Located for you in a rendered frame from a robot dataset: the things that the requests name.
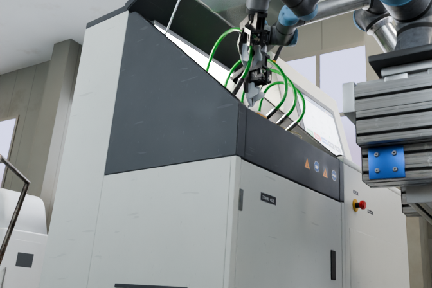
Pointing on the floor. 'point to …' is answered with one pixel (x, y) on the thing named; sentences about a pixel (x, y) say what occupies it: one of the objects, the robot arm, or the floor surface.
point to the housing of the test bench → (85, 155)
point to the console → (396, 237)
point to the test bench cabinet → (171, 227)
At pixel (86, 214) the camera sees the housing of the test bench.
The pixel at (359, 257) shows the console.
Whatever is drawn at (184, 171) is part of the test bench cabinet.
